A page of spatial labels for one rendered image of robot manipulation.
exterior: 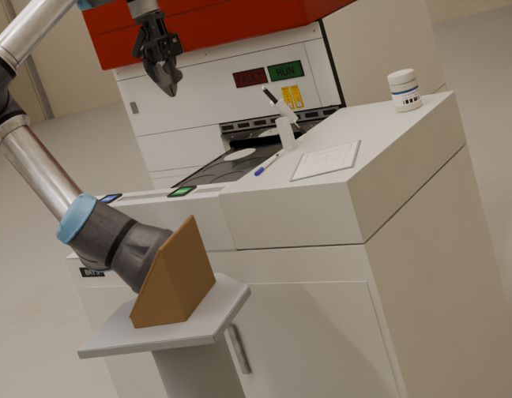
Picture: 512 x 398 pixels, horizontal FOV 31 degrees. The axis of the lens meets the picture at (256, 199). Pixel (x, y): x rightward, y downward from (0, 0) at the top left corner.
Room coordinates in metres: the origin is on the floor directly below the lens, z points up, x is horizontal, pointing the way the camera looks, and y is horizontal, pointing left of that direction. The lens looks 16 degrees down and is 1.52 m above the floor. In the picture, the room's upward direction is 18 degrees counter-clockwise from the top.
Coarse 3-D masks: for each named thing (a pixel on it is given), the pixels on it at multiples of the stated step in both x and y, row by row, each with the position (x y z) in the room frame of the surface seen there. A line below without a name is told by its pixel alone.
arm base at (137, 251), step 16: (128, 224) 1.83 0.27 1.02; (144, 224) 1.85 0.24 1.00; (128, 240) 1.80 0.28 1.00; (144, 240) 1.79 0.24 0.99; (160, 240) 1.79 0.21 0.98; (112, 256) 1.80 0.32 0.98; (128, 256) 1.78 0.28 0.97; (144, 256) 1.78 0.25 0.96; (128, 272) 1.78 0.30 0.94; (144, 272) 1.76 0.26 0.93
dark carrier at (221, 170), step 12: (276, 144) 2.64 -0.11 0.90; (252, 156) 2.58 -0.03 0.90; (264, 156) 2.53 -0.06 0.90; (204, 168) 2.62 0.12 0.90; (216, 168) 2.57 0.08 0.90; (228, 168) 2.53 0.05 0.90; (240, 168) 2.49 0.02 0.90; (252, 168) 2.44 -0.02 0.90; (192, 180) 2.53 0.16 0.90; (204, 180) 2.48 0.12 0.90; (216, 180) 2.44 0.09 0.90; (228, 180) 2.40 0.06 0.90
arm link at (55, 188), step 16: (0, 112) 2.09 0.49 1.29; (16, 112) 2.12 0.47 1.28; (0, 128) 2.09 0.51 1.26; (16, 128) 2.10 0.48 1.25; (0, 144) 2.10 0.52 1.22; (16, 144) 2.08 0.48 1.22; (32, 144) 2.08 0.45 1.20; (16, 160) 2.07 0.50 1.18; (32, 160) 2.06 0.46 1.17; (48, 160) 2.06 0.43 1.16; (32, 176) 2.05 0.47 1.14; (48, 176) 2.04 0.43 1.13; (64, 176) 2.05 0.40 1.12; (48, 192) 2.02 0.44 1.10; (64, 192) 2.02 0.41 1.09; (80, 192) 2.03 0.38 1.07; (48, 208) 2.03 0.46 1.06; (64, 208) 2.00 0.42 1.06
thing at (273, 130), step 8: (312, 120) 2.61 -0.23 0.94; (320, 120) 2.58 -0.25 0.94; (256, 128) 2.74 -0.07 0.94; (264, 128) 2.71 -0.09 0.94; (272, 128) 2.69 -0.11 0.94; (296, 128) 2.63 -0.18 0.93; (304, 128) 2.62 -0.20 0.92; (224, 136) 2.80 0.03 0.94; (232, 136) 2.78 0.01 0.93; (240, 136) 2.77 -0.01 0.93; (248, 136) 2.75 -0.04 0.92; (256, 136) 2.73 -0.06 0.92; (264, 136) 2.71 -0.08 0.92; (224, 144) 2.81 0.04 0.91; (232, 144) 2.81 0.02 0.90
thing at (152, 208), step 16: (144, 192) 2.31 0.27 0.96; (160, 192) 2.26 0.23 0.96; (192, 192) 2.16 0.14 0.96; (208, 192) 2.12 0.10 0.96; (128, 208) 2.24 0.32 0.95; (144, 208) 2.21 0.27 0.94; (160, 208) 2.18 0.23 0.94; (176, 208) 2.14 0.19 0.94; (192, 208) 2.11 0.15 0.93; (208, 208) 2.08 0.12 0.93; (160, 224) 2.19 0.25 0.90; (176, 224) 2.16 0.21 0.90; (208, 224) 2.09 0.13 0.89; (224, 224) 2.06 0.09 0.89; (208, 240) 2.10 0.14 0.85; (224, 240) 2.07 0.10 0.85
